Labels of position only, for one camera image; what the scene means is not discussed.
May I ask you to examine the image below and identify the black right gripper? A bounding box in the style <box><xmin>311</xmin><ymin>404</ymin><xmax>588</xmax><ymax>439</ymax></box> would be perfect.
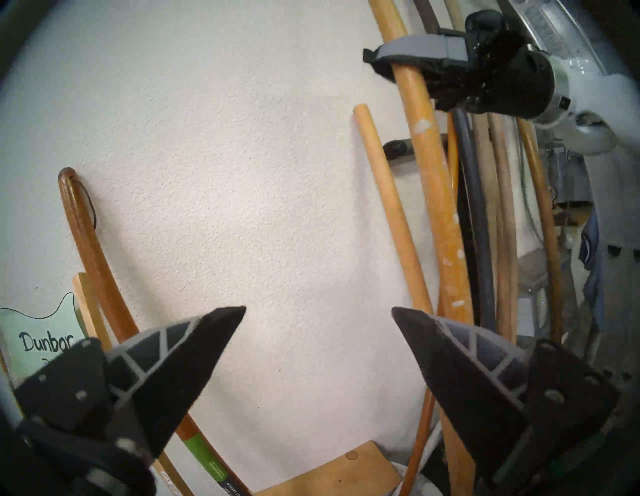
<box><xmin>362</xmin><ymin>29</ymin><xmax>557</xmax><ymax>120</ymax></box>

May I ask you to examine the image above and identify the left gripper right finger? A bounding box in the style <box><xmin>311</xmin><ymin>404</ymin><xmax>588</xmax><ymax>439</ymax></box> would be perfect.
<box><xmin>391</xmin><ymin>306</ymin><xmax>622</xmax><ymax>485</ymax></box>

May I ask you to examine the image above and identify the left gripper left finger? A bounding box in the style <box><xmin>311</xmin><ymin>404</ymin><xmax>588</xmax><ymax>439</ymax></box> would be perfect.
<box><xmin>14</xmin><ymin>306</ymin><xmax>247</xmax><ymax>458</ymax></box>

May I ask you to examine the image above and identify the paint-speckled pole with threaded tip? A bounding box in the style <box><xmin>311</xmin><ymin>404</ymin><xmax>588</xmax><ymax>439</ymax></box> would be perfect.
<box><xmin>369</xmin><ymin>0</ymin><xmax>478</xmax><ymax>496</ymax></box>

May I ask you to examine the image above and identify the plain thick wooden dowel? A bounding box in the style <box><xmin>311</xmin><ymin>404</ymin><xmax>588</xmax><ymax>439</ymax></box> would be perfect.
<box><xmin>352</xmin><ymin>103</ymin><xmax>435</xmax><ymax>316</ymax></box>

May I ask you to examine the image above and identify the grey bar with black cap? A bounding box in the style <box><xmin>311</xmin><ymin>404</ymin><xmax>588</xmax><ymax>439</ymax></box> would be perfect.
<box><xmin>382</xmin><ymin>135</ymin><xmax>448</xmax><ymax>161</ymax></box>

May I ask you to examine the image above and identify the flat wooden slat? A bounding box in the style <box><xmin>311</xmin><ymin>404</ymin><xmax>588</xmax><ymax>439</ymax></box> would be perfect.
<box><xmin>72</xmin><ymin>272</ymin><xmax>193</xmax><ymax>496</ymax></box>

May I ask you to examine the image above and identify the aluminium extension ladder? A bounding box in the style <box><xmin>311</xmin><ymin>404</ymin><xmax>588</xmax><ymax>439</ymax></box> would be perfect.
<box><xmin>500</xmin><ymin>0</ymin><xmax>640</xmax><ymax>391</ymax></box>

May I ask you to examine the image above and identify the green Dunbar Drive sign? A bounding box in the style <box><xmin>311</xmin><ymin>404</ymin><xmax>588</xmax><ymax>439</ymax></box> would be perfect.
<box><xmin>0</xmin><ymin>292</ymin><xmax>88</xmax><ymax>386</ymax></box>

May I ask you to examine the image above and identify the plywood board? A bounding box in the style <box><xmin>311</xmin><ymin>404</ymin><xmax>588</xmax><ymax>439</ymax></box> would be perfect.
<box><xmin>255</xmin><ymin>440</ymin><xmax>403</xmax><ymax>496</ymax></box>

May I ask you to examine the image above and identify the blue cloth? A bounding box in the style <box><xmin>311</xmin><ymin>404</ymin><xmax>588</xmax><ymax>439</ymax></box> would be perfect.
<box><xmin>577</xmin><ymin>210</ymin><xmax>606</xmax><ymax>321</ymax></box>

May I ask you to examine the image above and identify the dark brown stick with cord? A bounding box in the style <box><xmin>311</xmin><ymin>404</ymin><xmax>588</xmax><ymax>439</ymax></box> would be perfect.
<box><xmin>57</xmin><ymin>167</ymin><xmax>251</xmax><ymax>496</ymax></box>

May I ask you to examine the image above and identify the dark grey foam-grip tool handle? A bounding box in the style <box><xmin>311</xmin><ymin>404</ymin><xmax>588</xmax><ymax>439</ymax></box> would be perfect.
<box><xmin>412</xmin><ymin>0</ymin><xmax>497</xmax><ymax>331</ymax></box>

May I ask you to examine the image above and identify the wooden handle with black grip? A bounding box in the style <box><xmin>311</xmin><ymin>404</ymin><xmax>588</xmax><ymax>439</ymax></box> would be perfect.
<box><xmin>517</xmin><ymin>117</ymin><xmax>567</xmax><ymax>346</ymax></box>

